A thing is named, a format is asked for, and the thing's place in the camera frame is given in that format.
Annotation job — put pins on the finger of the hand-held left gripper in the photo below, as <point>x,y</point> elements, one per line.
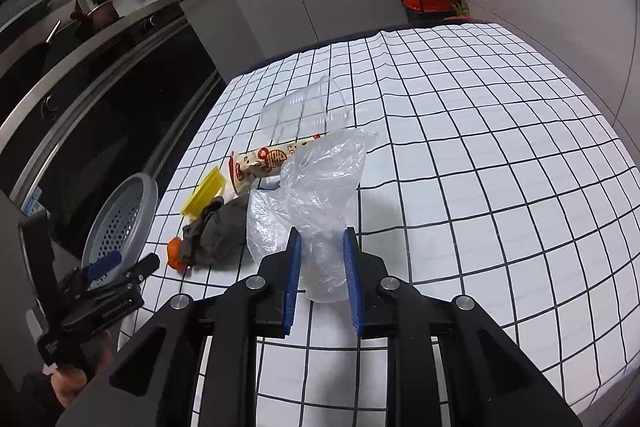
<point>137,268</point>
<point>104,264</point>

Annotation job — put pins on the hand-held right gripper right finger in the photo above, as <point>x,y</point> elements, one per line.
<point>351,277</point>

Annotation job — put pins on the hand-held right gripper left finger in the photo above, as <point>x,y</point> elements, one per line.
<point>293,277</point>

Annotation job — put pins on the grey perforated basket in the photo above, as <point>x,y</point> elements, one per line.
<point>120,217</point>

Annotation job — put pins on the clear plastic bag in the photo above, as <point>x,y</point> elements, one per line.
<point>320,187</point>

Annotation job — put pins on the yellow plastic lid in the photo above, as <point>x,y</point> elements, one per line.
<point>202,192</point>

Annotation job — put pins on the red and white snack packet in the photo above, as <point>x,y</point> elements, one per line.
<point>262,162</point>

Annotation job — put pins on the clear plastic cup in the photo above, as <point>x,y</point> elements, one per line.
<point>305,112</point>

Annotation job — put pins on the person's left hand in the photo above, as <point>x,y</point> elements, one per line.
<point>67,387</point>

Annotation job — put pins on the orange peel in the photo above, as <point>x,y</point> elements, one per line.
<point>174,254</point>

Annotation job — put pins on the grey brown rag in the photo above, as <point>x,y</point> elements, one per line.
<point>220,232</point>

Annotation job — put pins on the blue oven sticker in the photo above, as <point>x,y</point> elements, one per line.
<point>35,203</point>

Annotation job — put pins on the black built-in oven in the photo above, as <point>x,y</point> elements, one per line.
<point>100,107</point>

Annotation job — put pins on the white checkered tablecloth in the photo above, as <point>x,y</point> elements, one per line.
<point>500,157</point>

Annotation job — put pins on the copper pot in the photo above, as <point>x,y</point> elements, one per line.
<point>97,14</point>

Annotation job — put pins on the grey kitchen cabinet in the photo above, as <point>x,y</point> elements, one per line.
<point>310,2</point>

